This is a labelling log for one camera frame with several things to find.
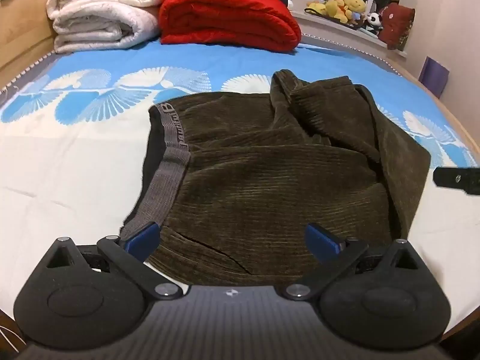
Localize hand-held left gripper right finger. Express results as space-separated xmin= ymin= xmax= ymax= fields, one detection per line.
xmin=275 ymin=223 xmax=430 ymax=302

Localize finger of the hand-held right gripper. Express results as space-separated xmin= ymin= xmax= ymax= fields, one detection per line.
xmin=433 ymin=167 xmax=480 ymax=196

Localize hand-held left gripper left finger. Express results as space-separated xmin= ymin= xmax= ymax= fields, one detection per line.
xmin=44 ymin=222 xmax=184 ymax=301

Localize dark brown corduroy pants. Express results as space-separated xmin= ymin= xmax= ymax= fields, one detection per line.
xmin=120 ymin=69 xmax=432 ymax=286

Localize blue white printed bedsheet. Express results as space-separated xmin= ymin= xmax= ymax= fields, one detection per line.
xmin=0 ymin=37 xmax=480 ymax=332

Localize dark red plush cushion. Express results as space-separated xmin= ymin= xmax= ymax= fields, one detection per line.
xmin=377 ymin=2 xmax=416 ymax=51

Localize panda plush toy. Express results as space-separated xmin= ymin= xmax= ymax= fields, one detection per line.
xmin=364 ymin=12 xmax=384 ymax=31

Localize white window ledge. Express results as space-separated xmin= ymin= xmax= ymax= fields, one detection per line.
xmin=289 ymin=7 xmax=409 ymax=61

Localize yellow plush bear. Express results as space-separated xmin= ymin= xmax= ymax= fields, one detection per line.
xmin=343 ymin=0 xmax=367 ymax=23

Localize orange yellow plush toy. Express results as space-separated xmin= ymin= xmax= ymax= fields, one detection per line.
xmin=307 ymin=0 xmax=351 ymax=24

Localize folded white blanket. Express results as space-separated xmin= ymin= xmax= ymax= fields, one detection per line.
xmin=46 ymin=0 xmax=169 ymax=54

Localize folded red blanket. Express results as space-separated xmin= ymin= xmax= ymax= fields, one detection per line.
xmin=158 ymin=0 xmax=302 ymax=52

